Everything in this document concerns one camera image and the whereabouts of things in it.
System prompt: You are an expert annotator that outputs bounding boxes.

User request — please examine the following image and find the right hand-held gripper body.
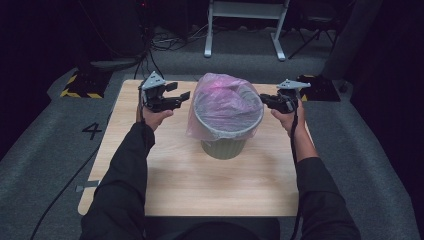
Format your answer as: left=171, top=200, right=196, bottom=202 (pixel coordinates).
left=273, top=78, right=312, bottom=115

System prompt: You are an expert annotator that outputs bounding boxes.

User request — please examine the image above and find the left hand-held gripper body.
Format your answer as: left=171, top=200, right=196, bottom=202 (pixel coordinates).
left=139, top=70, right=181, bottom=114

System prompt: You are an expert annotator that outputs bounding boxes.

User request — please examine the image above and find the pink plastic bag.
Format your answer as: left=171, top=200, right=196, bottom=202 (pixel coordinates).
left=185, top=72, right=265, bottom=142

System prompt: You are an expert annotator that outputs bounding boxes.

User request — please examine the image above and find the green waste bin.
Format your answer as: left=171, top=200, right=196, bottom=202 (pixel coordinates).
left=193, top=88, right=264, bottom=160

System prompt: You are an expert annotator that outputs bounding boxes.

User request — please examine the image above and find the person's left hand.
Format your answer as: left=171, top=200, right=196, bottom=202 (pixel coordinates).
left=135, top=105, right=175, bottom=132

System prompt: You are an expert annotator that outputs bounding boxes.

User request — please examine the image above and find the person's right hand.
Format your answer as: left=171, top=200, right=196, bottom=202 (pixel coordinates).
left=270, top=98, right=307, bottom=135

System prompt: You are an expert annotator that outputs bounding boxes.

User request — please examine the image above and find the black yellow striped base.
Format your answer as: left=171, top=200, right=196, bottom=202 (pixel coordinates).
left=59, top=68, right=113, bottom=100
left=296, top=74, right=342, bottom=103

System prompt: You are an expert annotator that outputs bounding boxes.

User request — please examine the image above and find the dark equipment stand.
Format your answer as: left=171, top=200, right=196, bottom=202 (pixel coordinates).
left=78, top=0, right=149, bottom=73

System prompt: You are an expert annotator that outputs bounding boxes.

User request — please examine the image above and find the black tripod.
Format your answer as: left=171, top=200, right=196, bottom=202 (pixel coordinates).
left=288, top=14, right=338, bottom=60

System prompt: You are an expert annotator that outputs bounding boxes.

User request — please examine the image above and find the grey curtain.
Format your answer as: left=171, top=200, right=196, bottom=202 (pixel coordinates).
left=321, top=0, right=384, bottom=80

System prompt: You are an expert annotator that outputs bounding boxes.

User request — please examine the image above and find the white metal stand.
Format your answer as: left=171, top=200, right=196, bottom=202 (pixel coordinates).
left=203, top=0, right=292, bottom=62

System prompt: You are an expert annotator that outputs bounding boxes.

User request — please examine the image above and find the grey tape strip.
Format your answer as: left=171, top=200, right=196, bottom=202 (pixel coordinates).
left=75, top=180, right=102, bottom=193

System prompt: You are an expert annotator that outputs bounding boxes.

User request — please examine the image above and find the left hand-held gripper cable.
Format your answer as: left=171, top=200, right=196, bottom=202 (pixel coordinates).
left=137, top=87, right=148, bottom=128

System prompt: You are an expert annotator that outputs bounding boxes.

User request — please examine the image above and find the hand-held gripper cable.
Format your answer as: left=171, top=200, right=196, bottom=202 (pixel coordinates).
left=288, top=103, right=304, bottom=240
left=137, top=87, right=148, bottom=128

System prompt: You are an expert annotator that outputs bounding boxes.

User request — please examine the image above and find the right hand-held gripper cable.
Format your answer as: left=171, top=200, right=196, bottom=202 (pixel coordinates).
left=288, top=103, right=304, bottom=240

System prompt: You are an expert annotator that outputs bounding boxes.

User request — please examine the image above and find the tangle of black cables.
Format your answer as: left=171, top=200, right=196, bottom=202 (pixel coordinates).
left=133, top=24, right=208, bottom=81

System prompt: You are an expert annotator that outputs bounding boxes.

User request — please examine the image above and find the black floor cable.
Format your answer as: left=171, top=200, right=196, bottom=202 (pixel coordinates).
left=29, top=111, right=113, bottom=240

